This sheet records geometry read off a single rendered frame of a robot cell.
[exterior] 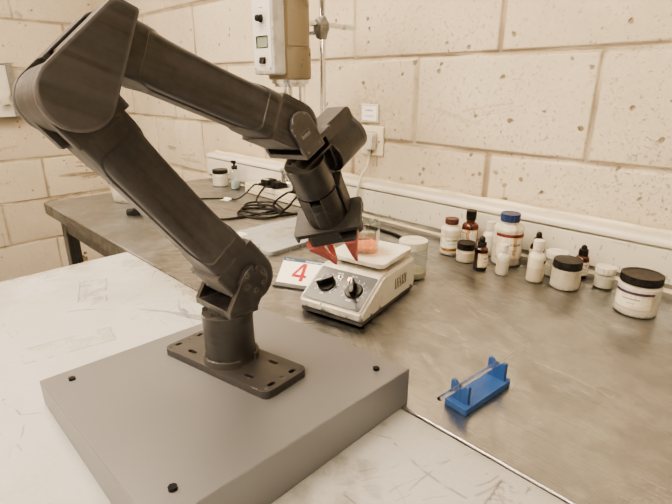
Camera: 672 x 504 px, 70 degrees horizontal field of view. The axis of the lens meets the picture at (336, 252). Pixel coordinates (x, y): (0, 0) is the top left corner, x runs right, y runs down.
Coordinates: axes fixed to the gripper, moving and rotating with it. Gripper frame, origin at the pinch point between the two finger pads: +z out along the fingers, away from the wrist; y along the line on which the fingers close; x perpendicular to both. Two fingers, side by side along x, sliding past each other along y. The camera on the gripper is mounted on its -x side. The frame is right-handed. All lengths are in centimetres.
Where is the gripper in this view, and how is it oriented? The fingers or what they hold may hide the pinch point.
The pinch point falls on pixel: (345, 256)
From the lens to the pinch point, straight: 77.1
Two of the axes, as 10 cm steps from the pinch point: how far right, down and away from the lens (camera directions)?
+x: -0.6, 7.3, -6.8
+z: 3.0, 6.6, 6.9
